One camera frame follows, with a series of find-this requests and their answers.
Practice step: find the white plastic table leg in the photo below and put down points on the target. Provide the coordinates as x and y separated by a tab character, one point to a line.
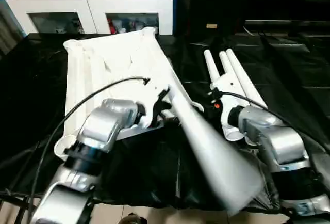
247	79
219	157
224	61
210	64

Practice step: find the white plastic table top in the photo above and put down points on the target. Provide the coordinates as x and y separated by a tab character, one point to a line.
116	51

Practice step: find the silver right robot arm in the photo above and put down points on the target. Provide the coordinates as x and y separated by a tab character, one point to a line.
278	141

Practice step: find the black plastic mat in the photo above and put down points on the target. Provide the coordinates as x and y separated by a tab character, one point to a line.
141	172

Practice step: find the small tan label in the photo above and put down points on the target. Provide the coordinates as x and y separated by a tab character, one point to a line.
211	25

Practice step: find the dark brown rounded object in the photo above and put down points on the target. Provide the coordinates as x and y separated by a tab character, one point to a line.
135	218

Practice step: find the white cabinet with glass doors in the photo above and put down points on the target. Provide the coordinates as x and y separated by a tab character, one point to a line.
90	4

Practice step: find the grey curtain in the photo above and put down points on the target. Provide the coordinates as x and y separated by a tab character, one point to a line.
11	28

